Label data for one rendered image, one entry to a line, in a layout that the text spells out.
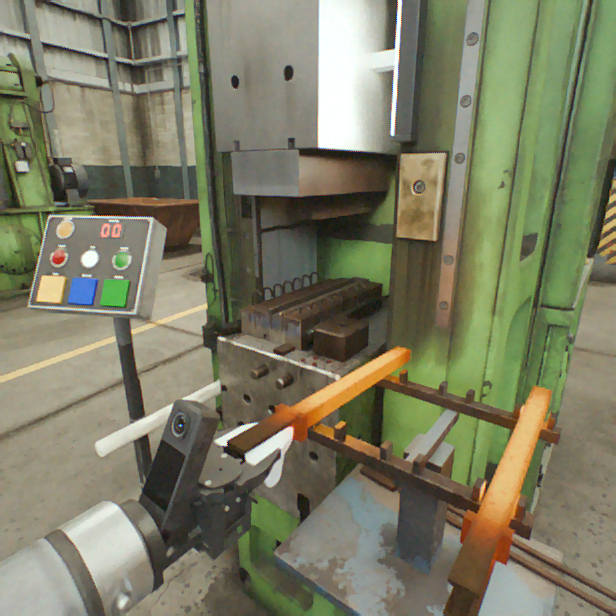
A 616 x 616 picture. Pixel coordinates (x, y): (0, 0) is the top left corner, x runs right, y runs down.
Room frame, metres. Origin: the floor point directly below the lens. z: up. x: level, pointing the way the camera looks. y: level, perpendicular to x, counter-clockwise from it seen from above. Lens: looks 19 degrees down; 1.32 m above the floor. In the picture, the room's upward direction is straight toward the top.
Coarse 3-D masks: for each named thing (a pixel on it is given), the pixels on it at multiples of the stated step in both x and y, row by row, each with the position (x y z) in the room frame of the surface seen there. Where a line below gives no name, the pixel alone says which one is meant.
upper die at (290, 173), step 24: (240, 168) 1.01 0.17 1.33; (264, 168) 0.97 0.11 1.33; (288, 168) 0.93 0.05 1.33; (312, 168) 0.95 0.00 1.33; (336, 168) 1.03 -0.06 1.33; (360, 168) 1.12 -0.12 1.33; (384, 168) 1.23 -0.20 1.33; (240, 192) 1.01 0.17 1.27; (264, 192) 0.97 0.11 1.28; (288, 192) 0.93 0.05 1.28; (312, 192) 0.95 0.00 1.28; (336, 192) 1.03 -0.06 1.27; (360, 192) 1.12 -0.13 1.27
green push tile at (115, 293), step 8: (112, 280) 1.10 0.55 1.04; (120, 280) 1.10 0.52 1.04; (128, 280) 1.09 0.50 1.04; (104, 288) 1.09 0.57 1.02; (112, 288) 1.09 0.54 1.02; (120, 288) 1.08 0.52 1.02; (128, 288) 1.09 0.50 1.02; (104, 296) 1.08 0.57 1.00; (112, 296) 1.08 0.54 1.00; (120, 296) 1.07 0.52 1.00; (104, 304) 1.07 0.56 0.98; (112, 304) 1.06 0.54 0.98; (120, 304) 1.06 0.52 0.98
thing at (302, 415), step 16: (400, 352) 0.70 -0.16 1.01; (368, 368) 0.62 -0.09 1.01; (384, 368) 0.63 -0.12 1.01; (336, 384) 0.56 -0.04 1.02; (352, 384) 0.56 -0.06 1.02; (368, 384) 0.59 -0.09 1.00; (304, 400) 0.50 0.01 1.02; (320, 400) 0.50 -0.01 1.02; (336, 400) 0.52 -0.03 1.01; (272, 416) 0.45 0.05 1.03; (288, 416) 0.45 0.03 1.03; (304, 416) 0.45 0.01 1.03; (320, 416) 0.49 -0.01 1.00; (256, 432) 0.41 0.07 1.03; (272, 432) 0.41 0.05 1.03; (304, 432) 0.45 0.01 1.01; (240, 448) 0.38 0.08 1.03
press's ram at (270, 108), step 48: (240, 0) 1.00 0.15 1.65; (288, 0) 0.92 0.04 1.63; (336, 0) 0.93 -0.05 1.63; (384, 0) 1.08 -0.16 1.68; (240, 48) 1.00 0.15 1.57; (288, 48) 0.92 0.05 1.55; (336, 48) 0.93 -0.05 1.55; (384, 48) 1.09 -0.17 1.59; (240, 96) 1.00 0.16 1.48; (288, 96) 0.93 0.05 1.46; (336, 96) 0.93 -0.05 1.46; (384, 96) 1.10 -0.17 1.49; (240, 144) 1.01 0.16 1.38; (288, 144) 0.93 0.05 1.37; (336, 144) 0.93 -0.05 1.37; (384, 144) 1.11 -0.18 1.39
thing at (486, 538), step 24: (528, 408) 0.55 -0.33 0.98; (528, 432) 0.49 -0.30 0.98; (504, 456) 0.44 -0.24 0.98; (528, 456) 0.44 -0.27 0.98; (504, 480) 0.39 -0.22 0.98; (504, 504) 0.36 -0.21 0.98; (480, 528) 0.31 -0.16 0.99; (504, 528) 0.32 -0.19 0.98; (480, 552) 0.29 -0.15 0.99; (504, 552) 0.31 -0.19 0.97; (456, 576) 0.26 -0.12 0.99; (480, 576) 0.26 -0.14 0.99; (456, 600) 0.26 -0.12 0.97; (480, 600) 0.27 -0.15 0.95
